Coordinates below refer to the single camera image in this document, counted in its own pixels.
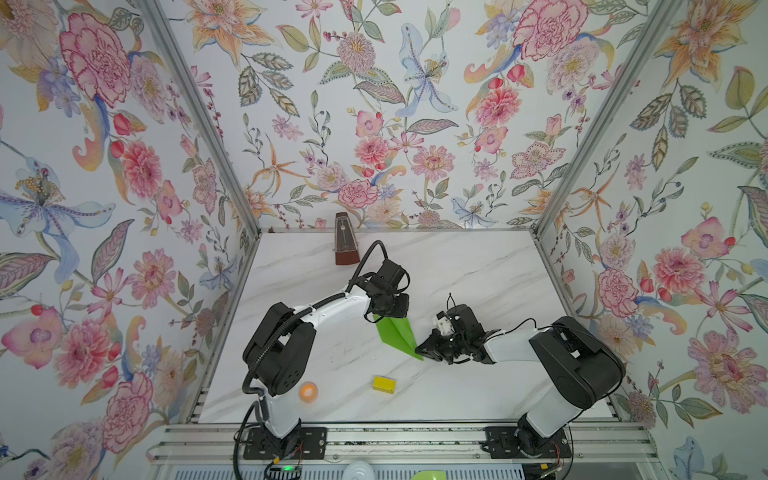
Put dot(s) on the green square paper sheet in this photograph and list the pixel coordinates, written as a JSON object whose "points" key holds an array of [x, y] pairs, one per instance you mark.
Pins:
{"points": [[398, 334]]}

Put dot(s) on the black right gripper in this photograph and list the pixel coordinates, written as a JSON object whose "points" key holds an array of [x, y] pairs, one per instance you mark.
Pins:
{"points": [[432, 344]]}

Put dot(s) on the aluminium frame post left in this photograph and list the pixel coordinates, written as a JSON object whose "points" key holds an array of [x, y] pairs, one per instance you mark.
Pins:
{"points": [[159, 26]]}

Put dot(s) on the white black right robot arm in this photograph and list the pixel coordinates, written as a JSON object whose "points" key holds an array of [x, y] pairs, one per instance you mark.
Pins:
{"points": [[581, 368]]}

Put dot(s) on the yellow sponge block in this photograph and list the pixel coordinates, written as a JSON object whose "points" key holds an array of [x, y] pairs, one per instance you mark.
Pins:
{"points": [[384, 385]]}

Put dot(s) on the aluminium frame post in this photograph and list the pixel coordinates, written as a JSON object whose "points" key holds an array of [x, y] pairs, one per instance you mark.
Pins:
{"points": [[159, 26], [659, 20]]}

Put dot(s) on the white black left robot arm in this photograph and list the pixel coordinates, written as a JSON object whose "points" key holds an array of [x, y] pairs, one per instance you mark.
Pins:
{"points": [[279, 351]]}

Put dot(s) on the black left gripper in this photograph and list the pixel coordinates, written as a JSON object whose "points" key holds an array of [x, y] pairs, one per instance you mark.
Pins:
{"points": [[404, 305]]}

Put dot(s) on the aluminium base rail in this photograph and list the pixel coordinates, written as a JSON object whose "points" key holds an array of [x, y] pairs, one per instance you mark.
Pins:
{"points": [[593, 442]]}

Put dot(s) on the brown wooden metronome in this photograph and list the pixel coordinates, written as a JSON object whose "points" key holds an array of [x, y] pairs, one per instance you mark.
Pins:
{"points": [[345, 244]]}

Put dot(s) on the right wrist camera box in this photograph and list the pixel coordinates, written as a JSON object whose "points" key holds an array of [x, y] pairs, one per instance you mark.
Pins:
{"points": [[444, 326]]}

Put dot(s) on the aluminium frame post right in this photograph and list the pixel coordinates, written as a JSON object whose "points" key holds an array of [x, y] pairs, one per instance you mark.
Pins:
{"points": [[659, 20]]}

